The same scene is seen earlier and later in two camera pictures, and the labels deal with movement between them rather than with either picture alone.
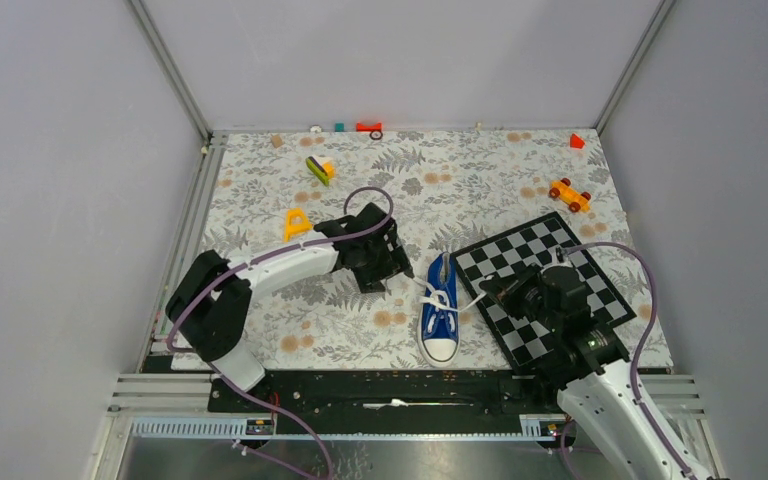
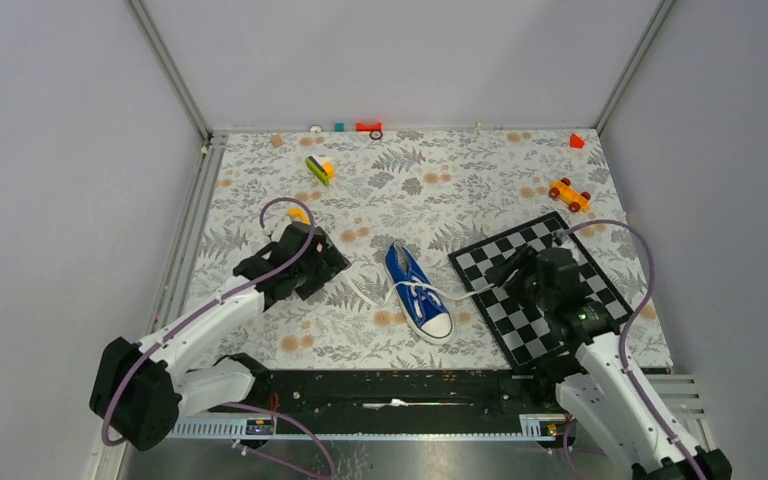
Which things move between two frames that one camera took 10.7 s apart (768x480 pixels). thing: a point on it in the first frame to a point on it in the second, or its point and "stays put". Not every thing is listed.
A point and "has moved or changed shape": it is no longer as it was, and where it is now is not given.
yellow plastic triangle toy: (289, 228) stays put
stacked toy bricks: (323, 167) stays put
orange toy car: (574, 199) stays put
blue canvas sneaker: (439, 336) has moved or changed shape
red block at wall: (375, 127) stays put
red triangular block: (576, 142) stays put
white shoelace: (440, 299) to (415, 296)
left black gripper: (393, 263) to (330, 262)
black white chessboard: (535, 241) stays put
